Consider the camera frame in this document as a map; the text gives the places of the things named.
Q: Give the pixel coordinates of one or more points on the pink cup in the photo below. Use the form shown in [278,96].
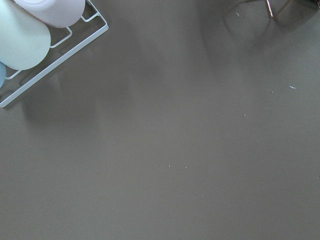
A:
[56,13]

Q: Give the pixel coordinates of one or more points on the mint green cup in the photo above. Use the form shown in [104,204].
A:
[24,40]

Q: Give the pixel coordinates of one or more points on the light blue cup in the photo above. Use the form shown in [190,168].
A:
[3,73]

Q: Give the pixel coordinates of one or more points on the copper wire bottle rack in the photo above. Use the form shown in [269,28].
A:
[274,8]

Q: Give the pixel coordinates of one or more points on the white wire cup rack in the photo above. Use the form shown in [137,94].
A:
[65,42]

